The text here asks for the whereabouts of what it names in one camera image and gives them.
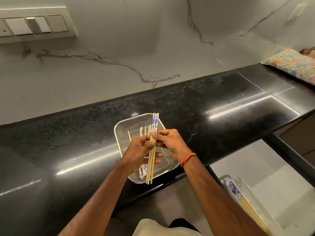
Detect person's left hand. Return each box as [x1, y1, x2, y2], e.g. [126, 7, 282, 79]
[120, 136, 164, 175]

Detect person's right hand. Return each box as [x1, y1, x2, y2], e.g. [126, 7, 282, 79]
[150, 129, 194, 164]

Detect metal mesh tray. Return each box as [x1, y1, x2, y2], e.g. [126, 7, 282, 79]
[114, 113, 180, 184]

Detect white drawer with brown front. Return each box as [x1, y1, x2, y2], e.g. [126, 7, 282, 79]
[206, 132, 315, 236]

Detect bundle of patterned chopsticks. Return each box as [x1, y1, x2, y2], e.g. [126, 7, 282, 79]
[226, 180, 272, 235]

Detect person's left forearm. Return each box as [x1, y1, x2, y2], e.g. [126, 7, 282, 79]
[59, 162, 132, 236]

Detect person's right forearm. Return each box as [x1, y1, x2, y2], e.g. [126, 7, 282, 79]
[183, 156, 267, 236]

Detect red wrist band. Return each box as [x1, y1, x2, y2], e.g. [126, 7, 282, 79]
[180, 152, 197, 167]

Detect cream shirt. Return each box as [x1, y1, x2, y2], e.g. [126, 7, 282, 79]
[132, 218, 203, 236]

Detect black trousers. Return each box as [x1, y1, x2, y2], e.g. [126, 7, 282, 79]
[168, 218, 201, 234]

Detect white plastic cutlery box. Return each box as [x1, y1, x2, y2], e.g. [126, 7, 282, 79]
[219, 175, 285, 236]

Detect brown cabinet door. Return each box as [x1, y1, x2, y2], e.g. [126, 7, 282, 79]
[302, 149, 315, 167]
[273, 115, 315, 156]

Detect floral pillow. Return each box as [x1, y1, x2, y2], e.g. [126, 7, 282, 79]
[260, 48, 315, 86]

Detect beige wall switch panel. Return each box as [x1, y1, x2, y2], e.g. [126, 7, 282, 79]
[0, 7, 77, 45]

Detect white wall outlet plate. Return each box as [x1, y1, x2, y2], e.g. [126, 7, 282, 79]
[287, 3, 308, 22]

